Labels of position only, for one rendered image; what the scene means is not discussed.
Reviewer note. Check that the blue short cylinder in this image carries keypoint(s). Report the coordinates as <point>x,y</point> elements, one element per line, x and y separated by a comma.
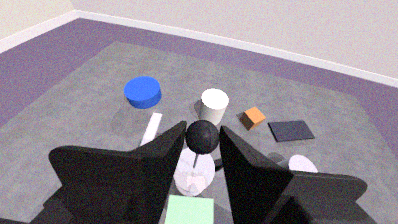
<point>143,92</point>

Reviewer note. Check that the orange cube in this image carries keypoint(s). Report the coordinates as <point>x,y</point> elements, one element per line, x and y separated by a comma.
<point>251,118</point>

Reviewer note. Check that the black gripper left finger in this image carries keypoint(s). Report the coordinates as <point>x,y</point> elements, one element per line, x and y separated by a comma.
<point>146,171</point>

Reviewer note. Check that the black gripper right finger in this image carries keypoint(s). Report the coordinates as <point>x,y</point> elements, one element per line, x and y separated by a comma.
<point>258,188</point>

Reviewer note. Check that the dark grey flat square pad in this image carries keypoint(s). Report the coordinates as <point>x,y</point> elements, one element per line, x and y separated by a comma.
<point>290,130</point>

